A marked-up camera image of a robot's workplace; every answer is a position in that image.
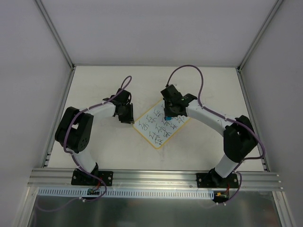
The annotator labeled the blue black whiteboard eraser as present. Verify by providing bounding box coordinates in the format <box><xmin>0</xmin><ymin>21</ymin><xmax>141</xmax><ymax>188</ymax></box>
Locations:
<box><xmin>165</xmin><ymin>116</ymin><xmax>172</xmax><ymax>121</ymax></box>

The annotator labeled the yellow framed small whiteboard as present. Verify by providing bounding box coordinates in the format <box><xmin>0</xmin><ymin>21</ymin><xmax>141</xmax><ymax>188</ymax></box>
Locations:
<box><xmin>133</xmin><ymin>100</ymin><xmax>190</xmax><ymax>149</ymax></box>

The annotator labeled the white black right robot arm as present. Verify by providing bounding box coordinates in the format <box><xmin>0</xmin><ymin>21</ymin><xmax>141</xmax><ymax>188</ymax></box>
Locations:
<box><xmin>161</xmin><ymin>85</ymin><xmax>258</xmax><ymax>187</ymax></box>

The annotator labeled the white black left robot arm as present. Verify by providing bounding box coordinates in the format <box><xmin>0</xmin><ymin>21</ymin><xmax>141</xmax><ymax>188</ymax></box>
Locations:
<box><xmin>54</xmin><ymin>88</ymin><xmax>134</xmax><ymax>185</ymax></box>

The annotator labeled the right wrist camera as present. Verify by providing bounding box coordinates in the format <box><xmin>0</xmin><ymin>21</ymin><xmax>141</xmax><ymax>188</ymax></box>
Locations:
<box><xmin>160</xmin><ymin>85</ymin><xmax>182</xmax><ymax>102</ymax></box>

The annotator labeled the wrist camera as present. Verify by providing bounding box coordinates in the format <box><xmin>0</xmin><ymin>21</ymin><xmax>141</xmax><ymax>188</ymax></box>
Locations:
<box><xmin>110</xmin><ymin>88</ymin><xmax>132</xmax><ymax>105</ymax></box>
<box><xmin>160</xmin><ymin>85</ymin><xmax>182</xmax><ymax>102</ymax></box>

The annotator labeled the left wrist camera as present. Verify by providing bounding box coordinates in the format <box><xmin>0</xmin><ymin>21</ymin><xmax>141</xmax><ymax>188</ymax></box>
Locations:
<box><xmin>110</xmin><ymin>88</ymin><xmax>132</xmax><ymax>105</ymax></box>

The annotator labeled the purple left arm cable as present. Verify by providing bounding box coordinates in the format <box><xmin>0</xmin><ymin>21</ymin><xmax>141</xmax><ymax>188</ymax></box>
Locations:
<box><xmin>35</xmin><ymin>75</ymin><xmax>133</xmax><ymax>211</ymax></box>

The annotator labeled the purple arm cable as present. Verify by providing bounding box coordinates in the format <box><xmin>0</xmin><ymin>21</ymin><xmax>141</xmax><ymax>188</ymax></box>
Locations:
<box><xmin>35</xmin><ymin>75</ymin><xmax>133</xmax><ymax>211</ymax></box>
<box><xmin>165</xmin><ymin>64</ymin><xmax>265</xmax><ymax>206</ymax></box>

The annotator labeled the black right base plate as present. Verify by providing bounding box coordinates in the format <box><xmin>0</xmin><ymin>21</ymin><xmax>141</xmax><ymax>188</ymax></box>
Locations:
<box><xmin>196</xmin><ymin>173</ymin><xmax>239</xmax><ymax>189</ymax></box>

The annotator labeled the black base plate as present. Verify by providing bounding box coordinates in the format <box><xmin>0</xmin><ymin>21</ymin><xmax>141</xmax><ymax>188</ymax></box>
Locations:
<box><xmin>196</xmin><ymin>173</ymin><xmax>239</xmax><ymax>189</ymax></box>
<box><xmin>71</xmin><ymin>169</ymin><xmax>114</xmax><ymax>186</ymax></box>

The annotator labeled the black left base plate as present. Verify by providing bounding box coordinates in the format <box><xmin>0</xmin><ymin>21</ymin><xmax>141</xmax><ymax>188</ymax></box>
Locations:
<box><xmin>71</xmin><ymin>169</ymin><xmax>114</xmax><ymax>186</ymax></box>

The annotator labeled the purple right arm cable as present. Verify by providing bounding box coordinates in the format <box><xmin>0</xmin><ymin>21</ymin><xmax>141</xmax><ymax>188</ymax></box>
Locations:
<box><xmin>165</xmin><ymin>64</ymin><xmax>265</xmax><ymax>206</ymax></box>

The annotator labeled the left aluminium frame post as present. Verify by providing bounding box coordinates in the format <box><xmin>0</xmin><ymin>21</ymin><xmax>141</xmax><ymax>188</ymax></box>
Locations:
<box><xmin>35</xmin><ymin>0</ymin><xmax>76</xmax><ymax>70</ymax></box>

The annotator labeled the aluminium frame post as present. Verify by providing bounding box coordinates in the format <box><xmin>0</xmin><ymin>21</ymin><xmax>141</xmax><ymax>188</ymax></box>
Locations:
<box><xmin>237</xmin><ymin>0</ymin><xmax>285</xmax><ymax>71</ymax></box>
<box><xmin>35</xmin><ymin>0</ymin><xmax>76</xmax><ymax>70</ymax></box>

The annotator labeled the aluminium mounting rail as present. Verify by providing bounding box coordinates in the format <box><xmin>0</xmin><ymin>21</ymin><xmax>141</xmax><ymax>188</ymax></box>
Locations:
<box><xmin>27</xmin><ymin>168</ymin><xmax>284</xmax><ymax>191</ymax></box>

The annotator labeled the white slotted cable duct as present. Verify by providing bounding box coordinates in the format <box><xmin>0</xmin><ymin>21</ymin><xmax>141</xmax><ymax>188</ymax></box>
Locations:
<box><xmin>37</xmin><ymin>187</ymin><xmax>214</xmax><ymax>200</ymax></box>

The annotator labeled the right aluminium frame post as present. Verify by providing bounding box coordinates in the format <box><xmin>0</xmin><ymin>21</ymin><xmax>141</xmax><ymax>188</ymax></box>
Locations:
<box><xmin>237</xmin><ymin>0</ymin><xmax>285</xmax><ymax>71</ymax></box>

